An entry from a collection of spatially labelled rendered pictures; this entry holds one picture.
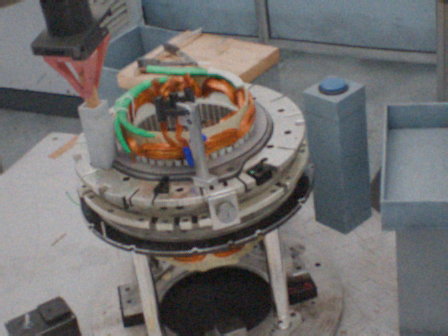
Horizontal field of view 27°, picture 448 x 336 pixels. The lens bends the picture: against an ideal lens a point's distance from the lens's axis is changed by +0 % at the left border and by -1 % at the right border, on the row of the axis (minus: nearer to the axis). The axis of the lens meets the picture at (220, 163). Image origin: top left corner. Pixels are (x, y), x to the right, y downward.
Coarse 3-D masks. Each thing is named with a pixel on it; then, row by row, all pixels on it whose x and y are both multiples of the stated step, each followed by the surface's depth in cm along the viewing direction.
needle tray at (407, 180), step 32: (384, 128) 127; (416, 128) 133; (384, 160) 120; (416, 160) 126; (384, 192) 116; (416, 192) 120; (384, 224) 114; (416, 224) 113; (416, 256) 125; (416, 288) 128; (416, 320) 131
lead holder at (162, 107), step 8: (184, 88) 109; (192, 88) 109; (160, 96) 108; (176, 96) 109; (184, 96) 110; (192, 96) 110; (160, 104) 109; (168, 104) 109; (160, 112) 109; (168, 112) 109; (176, 112) 109; (184, 112) 109; (160, 120) 110
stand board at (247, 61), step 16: (160, 48) 160; (192, 48) 158; (208, 48) 157; (240, 48) 156; (256, 48) 155; (272, 48) 154; (224, 64) 151; (240, 64) 150; (256, 64) 150; (272, 64) 153; (128, 80) 152; (144, 80) 150
